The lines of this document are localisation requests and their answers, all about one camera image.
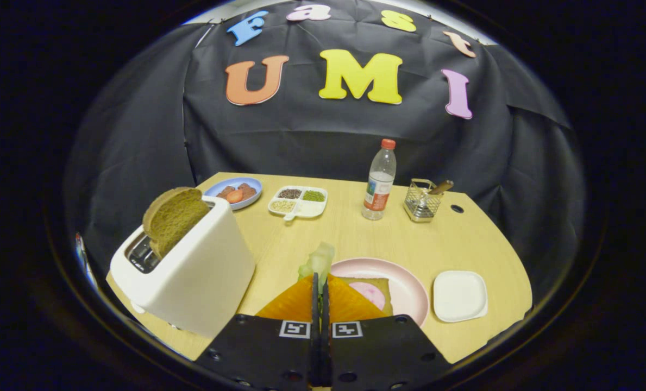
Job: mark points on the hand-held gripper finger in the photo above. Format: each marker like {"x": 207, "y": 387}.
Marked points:
{"x": 315, "y": 353}
{"x": 326, "y": 353}

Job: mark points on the green lettuce leaf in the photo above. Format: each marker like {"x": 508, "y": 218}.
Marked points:
{"x": 320, "y": 260}

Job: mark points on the plain brown bread slice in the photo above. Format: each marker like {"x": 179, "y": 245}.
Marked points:
{"x": 173, "y": 217}

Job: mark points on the pink ham slice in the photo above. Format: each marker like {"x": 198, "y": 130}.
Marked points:
{"x": 371, "y": 293}

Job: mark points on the brown bread slice with ham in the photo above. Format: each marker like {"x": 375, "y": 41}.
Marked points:
{"x": 388, "y": 288}

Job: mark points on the pink round plate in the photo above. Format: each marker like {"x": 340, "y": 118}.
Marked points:
{"x": 404, "y": 282}

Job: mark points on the white toaster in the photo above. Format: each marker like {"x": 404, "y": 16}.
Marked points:
{"x": 203, "y": 271}

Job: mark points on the white divided dish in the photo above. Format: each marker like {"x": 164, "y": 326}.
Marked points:
{"x": 309, "y": 209}

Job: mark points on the white square plate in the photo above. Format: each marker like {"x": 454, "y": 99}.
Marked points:
{"x": 458, "y": 296}

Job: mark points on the pile of pale beans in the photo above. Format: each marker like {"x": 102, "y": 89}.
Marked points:
{"x": 283, "y": 206}

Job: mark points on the pile of green beans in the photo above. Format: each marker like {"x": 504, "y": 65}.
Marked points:
{"x": 314, "y": 196}

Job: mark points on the pile of dark beans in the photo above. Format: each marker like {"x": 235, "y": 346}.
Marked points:
{"x": 289, "y": 193}

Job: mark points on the clear plastic bottle red cap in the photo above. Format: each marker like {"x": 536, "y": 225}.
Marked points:
{"x": 378, "y": 195}

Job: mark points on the red tomato slice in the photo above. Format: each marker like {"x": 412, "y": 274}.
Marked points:
{"x": 234, "y": 196}

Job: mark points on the brown meat piece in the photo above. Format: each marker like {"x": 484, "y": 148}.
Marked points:
{"x": 224, "y": 191}
{"x": 248, "y": 190}

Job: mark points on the blue round plate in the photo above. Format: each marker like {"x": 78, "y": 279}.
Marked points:
{"x": 214, "y": 190}

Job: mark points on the black table grommet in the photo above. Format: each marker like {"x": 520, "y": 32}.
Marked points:
{"x": 457, "y": 208}

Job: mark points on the white and red object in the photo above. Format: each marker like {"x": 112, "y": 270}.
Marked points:
{"x": 81, "y": 252}

